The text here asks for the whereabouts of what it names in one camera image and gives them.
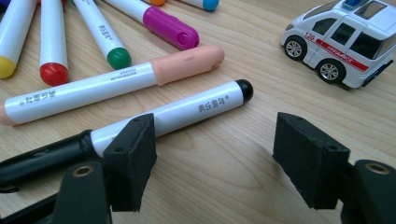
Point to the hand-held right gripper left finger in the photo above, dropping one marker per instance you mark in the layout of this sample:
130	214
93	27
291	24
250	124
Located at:
130	168

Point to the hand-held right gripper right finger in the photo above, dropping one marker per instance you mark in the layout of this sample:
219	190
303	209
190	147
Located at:
311	165

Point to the peach capped white marker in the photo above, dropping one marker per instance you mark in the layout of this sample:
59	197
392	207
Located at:
93	90

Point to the black capped white marker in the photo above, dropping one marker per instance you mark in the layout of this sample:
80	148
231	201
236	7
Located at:
199	109

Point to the white toy ambulance car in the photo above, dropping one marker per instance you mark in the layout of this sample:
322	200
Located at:
342	40

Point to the dark green capped white marker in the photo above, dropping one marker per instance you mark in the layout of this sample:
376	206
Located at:
99	31

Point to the magenta capped white marker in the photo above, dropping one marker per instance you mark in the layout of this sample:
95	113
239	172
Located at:
168	26

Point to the red capped white marker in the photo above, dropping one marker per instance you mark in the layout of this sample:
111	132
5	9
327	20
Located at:
53	37

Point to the orange capped white marker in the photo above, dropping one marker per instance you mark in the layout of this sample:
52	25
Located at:
157	2

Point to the yellow capped white marker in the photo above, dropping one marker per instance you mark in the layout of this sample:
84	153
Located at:
15	31

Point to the light blue capped white marker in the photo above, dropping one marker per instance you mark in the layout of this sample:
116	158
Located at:
208	4

